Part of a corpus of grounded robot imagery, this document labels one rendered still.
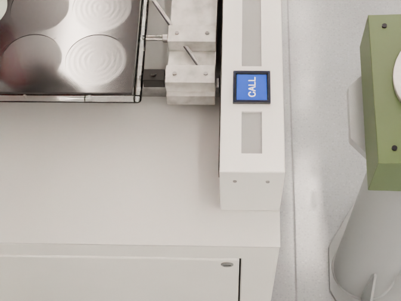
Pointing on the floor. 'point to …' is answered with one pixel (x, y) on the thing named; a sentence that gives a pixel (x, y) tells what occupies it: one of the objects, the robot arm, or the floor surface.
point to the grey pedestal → (366, 231)
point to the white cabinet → (135, 273)
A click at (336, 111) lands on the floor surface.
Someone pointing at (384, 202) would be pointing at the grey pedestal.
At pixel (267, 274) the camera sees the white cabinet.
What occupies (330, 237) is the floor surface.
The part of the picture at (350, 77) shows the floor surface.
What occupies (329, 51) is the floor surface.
